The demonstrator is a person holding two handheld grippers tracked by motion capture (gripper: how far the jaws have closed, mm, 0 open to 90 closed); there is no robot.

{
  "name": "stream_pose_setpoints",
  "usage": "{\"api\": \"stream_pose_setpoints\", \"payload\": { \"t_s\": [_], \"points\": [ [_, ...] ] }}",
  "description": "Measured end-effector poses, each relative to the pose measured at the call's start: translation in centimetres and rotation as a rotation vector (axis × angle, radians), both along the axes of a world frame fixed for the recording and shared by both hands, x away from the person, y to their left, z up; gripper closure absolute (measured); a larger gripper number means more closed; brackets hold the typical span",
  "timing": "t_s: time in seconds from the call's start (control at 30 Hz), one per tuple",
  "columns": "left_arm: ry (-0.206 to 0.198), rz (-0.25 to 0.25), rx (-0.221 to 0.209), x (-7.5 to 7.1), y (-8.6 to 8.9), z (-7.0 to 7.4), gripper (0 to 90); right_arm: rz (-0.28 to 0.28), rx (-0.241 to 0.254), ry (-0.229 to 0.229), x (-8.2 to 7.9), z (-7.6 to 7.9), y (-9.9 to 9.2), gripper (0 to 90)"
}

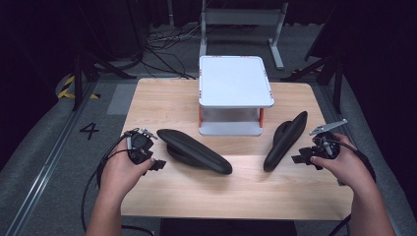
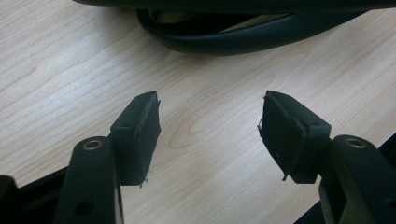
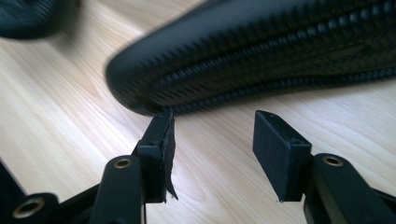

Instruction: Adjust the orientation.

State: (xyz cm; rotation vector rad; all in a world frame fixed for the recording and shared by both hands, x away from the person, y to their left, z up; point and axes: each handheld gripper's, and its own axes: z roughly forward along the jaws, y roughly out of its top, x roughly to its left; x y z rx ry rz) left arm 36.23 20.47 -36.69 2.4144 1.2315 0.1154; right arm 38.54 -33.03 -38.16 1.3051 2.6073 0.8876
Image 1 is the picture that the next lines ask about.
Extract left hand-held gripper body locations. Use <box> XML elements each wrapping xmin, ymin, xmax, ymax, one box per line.
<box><xmin>124</xmin><ymin>127</ymin><xmax>159</xmax><ymax>165</ymax></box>

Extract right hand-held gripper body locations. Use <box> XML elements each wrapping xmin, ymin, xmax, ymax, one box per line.
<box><xmin>304</xmin><ymin>118</ymin><xmax>349</xmax><ymax>161</ymax></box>

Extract black slipper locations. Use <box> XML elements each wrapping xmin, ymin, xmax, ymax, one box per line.
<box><xmin>263</xmin><ymin>110</ymin><xmax>310</xmax><ymax>173</ymax></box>
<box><xmin>155</xmin><ymin>128</ymin><xmax>234</xmax><ymax>176</ymax></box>

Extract white two-tier shoe rack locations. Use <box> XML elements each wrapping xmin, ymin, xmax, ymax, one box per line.
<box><xmin>198</xmin><ymin>55</ymin><xmax>276</xmax><ymax>138</ymax></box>

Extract person's right hand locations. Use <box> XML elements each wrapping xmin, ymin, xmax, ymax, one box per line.
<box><xmin>309</xmin><ymin>132</ymin><xmax>377</xmax><ymax>195</ymax></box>

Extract person's left hand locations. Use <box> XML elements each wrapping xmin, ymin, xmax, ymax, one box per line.
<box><xmin>99</xmin><ymin>148</ymin><xmax>157</xmax><ymax>205</ymax></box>

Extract black tripod stand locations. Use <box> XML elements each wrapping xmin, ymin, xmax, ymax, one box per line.
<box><xmin>280</xmin><ymin>48</ymin><xmax>346</xmax><ymax>116</ymax></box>
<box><xmin>71</xmin><ymin>48</ymin><xmax>138</xmax><ymax>112</ymax></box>

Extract grey metal stand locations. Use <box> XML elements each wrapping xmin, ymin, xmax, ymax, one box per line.
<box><xmin>199</xmin><ymin>0</ymin><xmax>290</xmax><ymax>72</ymax></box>

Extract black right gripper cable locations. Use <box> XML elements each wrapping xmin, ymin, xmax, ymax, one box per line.
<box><xmin>323</xmin><ymin>139</ymin><xmax>378</xmax><ymax>236</ymax></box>

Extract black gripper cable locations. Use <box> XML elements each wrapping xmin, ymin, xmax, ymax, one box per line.
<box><xmin>80</xmin><ymin>131</ymin><xmax>155</xmax><ymax>236</ymax></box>
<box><xmin>323</xmin><ymin>139</ymin><xmax>378</xmax><ymax>236</ymax></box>

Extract metal floor rail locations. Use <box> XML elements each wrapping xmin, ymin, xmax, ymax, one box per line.
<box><xmin>3</xmin><ymin>82</ymin><xmax>97</xmax><ymax>236</ymax></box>
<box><xmin>319</xmin><ymin>83</ymin><xmax>402</xmax><ymax>236</ymax></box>

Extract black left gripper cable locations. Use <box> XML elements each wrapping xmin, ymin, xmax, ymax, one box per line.
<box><xmin>80</xmin><ymin>131</ymin><xmax>155</xmax><ymax>236</ymax></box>

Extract black floor cables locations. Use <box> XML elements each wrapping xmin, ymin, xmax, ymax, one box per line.
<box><xmin>142</xmin><ymin>23</ymin><xmax>202</xmax><ymax>81</ymax></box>

